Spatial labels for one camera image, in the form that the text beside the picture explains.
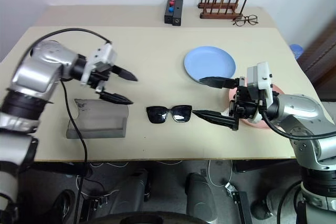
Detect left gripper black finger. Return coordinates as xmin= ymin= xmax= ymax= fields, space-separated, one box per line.
xmin=111 ymin=65 xmax=139 ymax=82
xmin=99 ymin=90 xmax=134 ymax=105

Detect grey open glasses case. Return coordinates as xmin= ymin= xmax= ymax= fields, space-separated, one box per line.
xmin=65 ymin=98 xmax=129 ymax=140

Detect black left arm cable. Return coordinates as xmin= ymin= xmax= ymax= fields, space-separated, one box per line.
xmin=25 ymin=28 xmax=113 ymax=224

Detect black box with coloured buttons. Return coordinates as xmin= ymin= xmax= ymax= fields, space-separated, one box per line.
xmin=164 ymin=0 xmax=176 ymax=25

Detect white floor cable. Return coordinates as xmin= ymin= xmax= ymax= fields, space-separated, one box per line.
xmin=75 ymin=159 xmax=238 ymax=198

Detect black sunglasses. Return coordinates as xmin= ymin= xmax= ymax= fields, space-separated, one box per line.
xmin=145 ymin=104 xmax=193 ymax=124

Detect blue water bottle cap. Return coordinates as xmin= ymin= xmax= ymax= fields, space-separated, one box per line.
xmin=289 ymin=43 xmax=305 ymax=60

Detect brown wooden peg rack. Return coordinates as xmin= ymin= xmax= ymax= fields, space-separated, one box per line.
xmin=197 ymin=0 xmax=248 ymax=20

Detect black metal bar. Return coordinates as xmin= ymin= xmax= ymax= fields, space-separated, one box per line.
xmin=225 ymin=182 xmax=254 ymax=224

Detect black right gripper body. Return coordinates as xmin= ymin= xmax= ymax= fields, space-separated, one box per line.
xmin=229 ymin=76 xmax=264 ymax=124

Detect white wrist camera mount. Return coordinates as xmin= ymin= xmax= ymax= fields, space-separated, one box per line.
xmin=80 ymin=43 xmax=118 ymax=86
xmin=246 ymin=61 xmax=279 ymax=125

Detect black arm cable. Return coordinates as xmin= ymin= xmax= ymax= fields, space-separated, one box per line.
xmin=258 ymin=102 xmax=336 ymax=140
xmin=25 ymin=28 xmax=113 ymax=224

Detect brown frame clear eyeglasses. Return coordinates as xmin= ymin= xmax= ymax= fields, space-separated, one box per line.
xmin=231 ymin=14 xmax=259 ymax=28

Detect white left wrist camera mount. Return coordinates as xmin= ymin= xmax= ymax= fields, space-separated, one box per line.
xmin=80 ymin=43 xmax=118 ymax=86

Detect black round base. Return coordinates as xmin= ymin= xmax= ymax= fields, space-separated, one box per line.
xmin=88 ymin=210 xmax=220 ymax=224

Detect blue plastic plate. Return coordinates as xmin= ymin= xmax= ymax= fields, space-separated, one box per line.
xmin=183 ymin=46 xmax=237 ymax=84

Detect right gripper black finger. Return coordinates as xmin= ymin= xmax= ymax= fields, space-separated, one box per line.
xmin=198 ymin=76 xmax=241 ymax=89
xmin=192 ymin=109 xmax=240 ymax=132

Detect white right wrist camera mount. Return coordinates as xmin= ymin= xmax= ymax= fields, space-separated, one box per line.
xmin=246 ymin=61 xmax=279 ymax=125

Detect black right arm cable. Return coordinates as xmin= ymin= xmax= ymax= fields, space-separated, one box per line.
xmin=258 ymin=102 xmax=336 ymax=140

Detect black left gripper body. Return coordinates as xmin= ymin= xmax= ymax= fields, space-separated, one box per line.
xmin=89 ymin=61 xmax=114 ymax=95

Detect black box with round socket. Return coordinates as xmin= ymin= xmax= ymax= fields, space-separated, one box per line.
xmin=172 ymin=0 xmax=184 ymax=27

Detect brown wooden cabinet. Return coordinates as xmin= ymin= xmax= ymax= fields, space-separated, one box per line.
xmin=299 ymin=16 xmax=336 ymax=90

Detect grey rounded shape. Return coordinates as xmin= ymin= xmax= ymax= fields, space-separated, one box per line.
xmin=185 ymin=172 xmax=218 ymax=221
xmin=109 ymin=170 xmax=152 ymax=218

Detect pink plastic plate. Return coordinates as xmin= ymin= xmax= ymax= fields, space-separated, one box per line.
xmin=227 ymin=83 xmax=286 ymax=131

